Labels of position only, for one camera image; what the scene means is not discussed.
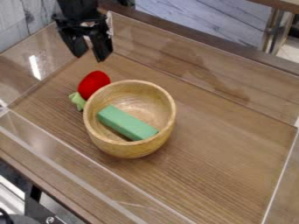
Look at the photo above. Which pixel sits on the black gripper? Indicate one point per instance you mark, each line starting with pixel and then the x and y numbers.
pixel 79 19

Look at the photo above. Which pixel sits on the red plush fruit green leaf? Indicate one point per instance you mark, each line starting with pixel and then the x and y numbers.
pixel 92 82

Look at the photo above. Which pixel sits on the wooden bowl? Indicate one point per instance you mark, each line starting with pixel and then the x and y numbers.
pixel 143 100

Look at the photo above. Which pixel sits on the green rectangular block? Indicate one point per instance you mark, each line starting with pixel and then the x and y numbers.
pixel 126 124

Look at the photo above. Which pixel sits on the metal table leg background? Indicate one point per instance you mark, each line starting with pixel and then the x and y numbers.
pixel 277 30

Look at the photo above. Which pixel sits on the clear acrylic corner bracket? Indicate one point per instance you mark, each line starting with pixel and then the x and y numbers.
pixel 110 24

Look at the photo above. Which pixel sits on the black table frame bracket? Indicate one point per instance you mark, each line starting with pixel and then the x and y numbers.
pixel 35 210

